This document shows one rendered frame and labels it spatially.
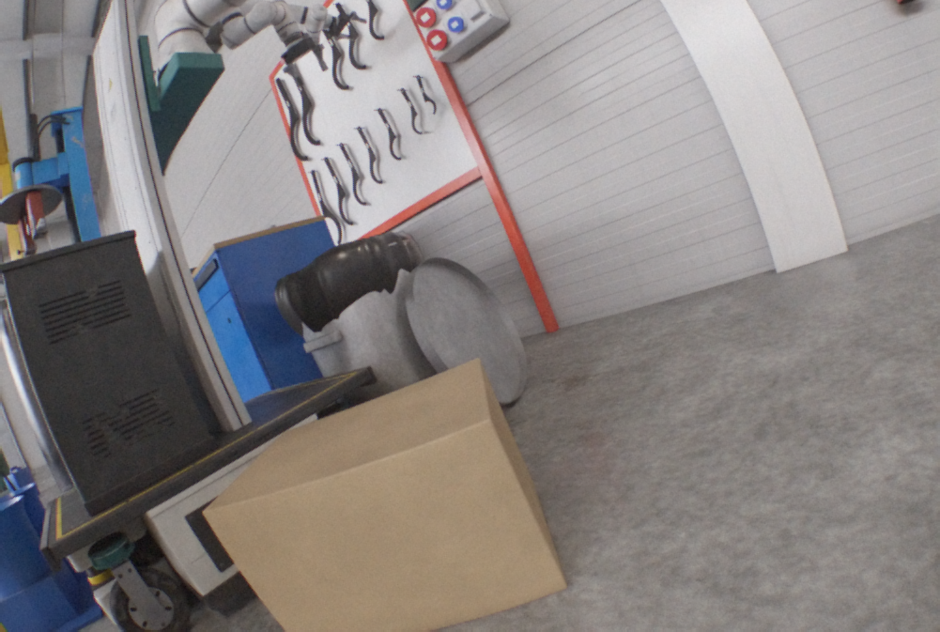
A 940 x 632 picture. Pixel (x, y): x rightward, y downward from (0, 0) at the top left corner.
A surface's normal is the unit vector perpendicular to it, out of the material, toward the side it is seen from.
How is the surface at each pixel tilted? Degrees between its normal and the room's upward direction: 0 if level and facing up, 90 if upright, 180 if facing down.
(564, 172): 90
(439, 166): 90
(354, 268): 91
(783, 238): 90
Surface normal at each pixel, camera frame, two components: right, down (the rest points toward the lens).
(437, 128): -0.59, 0.29
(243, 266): 0.71, -0.26
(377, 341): 0.24, 0.00
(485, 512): 0.02, 0.04
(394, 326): 0.49, -0.11
